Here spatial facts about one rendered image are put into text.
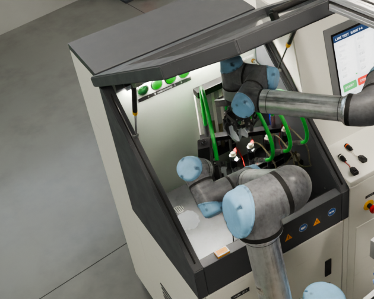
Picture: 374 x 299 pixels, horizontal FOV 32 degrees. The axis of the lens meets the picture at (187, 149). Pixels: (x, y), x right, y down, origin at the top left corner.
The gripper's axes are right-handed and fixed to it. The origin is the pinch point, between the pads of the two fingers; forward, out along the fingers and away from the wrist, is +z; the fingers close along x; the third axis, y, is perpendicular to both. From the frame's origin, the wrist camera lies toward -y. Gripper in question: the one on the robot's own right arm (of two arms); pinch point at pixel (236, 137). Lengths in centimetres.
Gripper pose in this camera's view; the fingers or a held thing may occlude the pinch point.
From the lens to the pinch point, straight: 235.0
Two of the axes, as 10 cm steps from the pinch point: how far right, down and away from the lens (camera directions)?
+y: 4.9, 5.1, -7.1
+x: 8.6, -4.1, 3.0
